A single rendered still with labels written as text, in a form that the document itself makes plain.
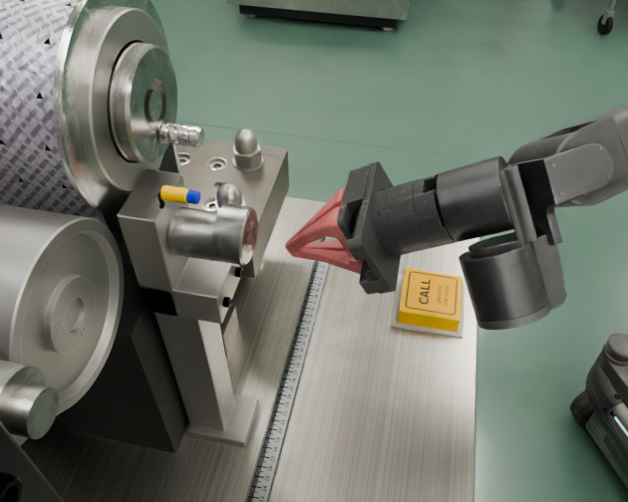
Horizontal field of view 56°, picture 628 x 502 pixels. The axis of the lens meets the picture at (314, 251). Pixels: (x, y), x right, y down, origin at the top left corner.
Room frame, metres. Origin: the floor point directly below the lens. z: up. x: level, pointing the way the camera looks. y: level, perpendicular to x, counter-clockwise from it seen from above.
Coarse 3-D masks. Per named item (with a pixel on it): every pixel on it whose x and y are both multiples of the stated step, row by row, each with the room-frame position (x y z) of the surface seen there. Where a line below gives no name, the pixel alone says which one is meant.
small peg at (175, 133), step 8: (160, 128) 0.33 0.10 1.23; (168, 128) 0.33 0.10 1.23; (176, 128) 0.33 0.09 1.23; (184, 128) 0.33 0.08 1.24; (192, 128) 0.33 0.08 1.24; (200, 128) 0.33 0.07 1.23; (160, 136) 0.32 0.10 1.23; (168, 136) 0.32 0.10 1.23; (176, 136) 0.32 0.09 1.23; (184, 136) 0.32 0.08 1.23; (192, 136) 0.32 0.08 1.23; (200, 136) 0.33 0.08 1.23; (184, 144) 0.32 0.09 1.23; (192, 144) 0.32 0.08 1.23; (200, 144) 0.32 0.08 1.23
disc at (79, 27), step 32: (96, 0) 0.33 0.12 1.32; (128, 0) 0.37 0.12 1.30; (64, 32) 0.30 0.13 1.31; (64, 64) 0.29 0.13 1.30; (64, 96) 0.28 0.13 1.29; (64, 128) 0.27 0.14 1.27; (64, 160) 0.26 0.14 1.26; (160, 160) 0.36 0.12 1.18; (96, 192) 0.28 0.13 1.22; (128, 192) 0.31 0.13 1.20
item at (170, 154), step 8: (168, 144) 0.39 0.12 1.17; (168, 152) 0.39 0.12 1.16; (176, 152) 0.40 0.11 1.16; (168, 160) 0.39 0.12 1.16; (176, 160) 0.39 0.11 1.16; (160, 168) 0.40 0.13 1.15; (168, 168) 0.40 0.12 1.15; (176, 168) 0.39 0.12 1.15; (104, 216) 0.41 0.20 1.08; (112, 216) 0.41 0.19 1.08; (112, 224) 0.41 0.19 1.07; (112, 232) 0.41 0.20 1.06; (120, 232) 0.41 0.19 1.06; (120, 240) 0.41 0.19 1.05; (120, 248) 0.41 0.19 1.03; (128, 256) 0.41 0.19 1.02
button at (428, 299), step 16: (416, 272) 0.48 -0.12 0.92; (432, 272) 0.48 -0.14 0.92; (416, 288) 0.45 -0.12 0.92; (432, 288) 0.45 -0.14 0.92; (448, 288) 0.45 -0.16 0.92; (400, 304) 0.43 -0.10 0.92; (416, 304) 0.43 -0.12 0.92; (432, 304) 0.43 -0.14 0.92; (448, 304) 0.43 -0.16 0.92; (400, 320) 0.42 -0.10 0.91; (416, 320) 0.41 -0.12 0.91; (432, 320) 0.41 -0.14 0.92; (448, 320) 0.41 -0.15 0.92
